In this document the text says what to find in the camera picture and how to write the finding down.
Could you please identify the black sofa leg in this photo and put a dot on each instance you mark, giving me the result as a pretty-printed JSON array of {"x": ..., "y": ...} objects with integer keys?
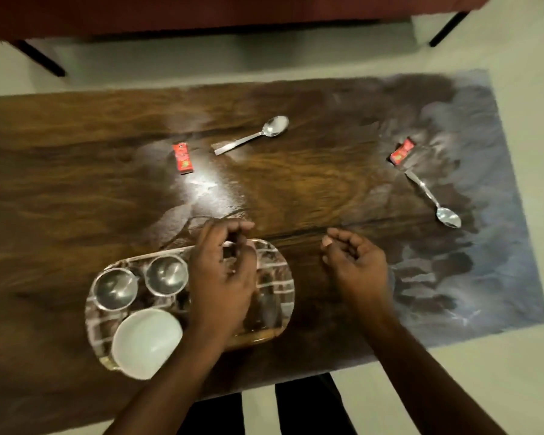
[
  {"x": 41, "y": 59},
  {"x": 449, "y": 28}
]

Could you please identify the red sachet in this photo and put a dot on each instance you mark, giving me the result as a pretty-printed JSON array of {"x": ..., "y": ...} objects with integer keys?
[
  {"x": 401, "y": 152},
  {"x": 183, "y": 158}
]

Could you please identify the white bowl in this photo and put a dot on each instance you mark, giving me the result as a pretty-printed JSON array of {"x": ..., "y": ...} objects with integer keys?
[{"x": 146, "y": 343}]

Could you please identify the steel spoon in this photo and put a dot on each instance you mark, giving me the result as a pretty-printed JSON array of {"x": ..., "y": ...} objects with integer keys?
[
  {"x": 274, "y": 125},
  {"x": 448, "y": 216}
]

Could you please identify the person's left thumb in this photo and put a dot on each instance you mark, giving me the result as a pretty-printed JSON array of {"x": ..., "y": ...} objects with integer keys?
[{"x": 251, "y": 267}]

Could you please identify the dark red sofa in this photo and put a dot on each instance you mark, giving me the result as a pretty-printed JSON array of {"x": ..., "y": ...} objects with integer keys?
[{"x": 208, "y": 11}]

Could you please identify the person's left hand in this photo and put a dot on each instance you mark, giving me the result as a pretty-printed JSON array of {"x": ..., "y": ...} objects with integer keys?
[{"x": 220, "y": 289}]

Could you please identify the person's left leg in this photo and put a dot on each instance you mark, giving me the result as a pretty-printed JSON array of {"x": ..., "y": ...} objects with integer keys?
[{"x": 215, "y": 416}]

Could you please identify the person's left forearm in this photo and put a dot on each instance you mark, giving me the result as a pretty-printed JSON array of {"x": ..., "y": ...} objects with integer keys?
[{"x": 172, "y": 389}]

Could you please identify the person's right thumb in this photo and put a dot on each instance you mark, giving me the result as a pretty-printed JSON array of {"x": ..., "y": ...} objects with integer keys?
[{"x": 330, "y": 255}]

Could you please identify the mirrored oval serving tray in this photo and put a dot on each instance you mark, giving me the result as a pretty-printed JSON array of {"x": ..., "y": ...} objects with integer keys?
[{"x": 276, "y": 285}]

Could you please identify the person's right leg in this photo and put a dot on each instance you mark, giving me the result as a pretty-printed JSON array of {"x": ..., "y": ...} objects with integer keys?
[{"x": 310, "y": 407}]

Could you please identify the person's right forearm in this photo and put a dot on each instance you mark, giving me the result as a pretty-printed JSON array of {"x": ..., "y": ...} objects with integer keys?
[{"x": 426, "y": 380}]

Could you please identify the person's leg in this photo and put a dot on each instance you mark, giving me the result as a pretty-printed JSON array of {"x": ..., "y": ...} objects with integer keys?
[
  {"x": 310, "y": 407},
  {"x": 215, "y": 416}
]

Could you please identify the steel cup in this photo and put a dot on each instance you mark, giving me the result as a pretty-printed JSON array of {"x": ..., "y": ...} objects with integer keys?
[
  {"x": 166, "y": 275},
  {"x": 115, "y": 289}
]

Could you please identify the person's right hand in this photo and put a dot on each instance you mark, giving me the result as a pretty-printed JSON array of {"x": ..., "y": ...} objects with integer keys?
[{"x": 360, "y": 271}]

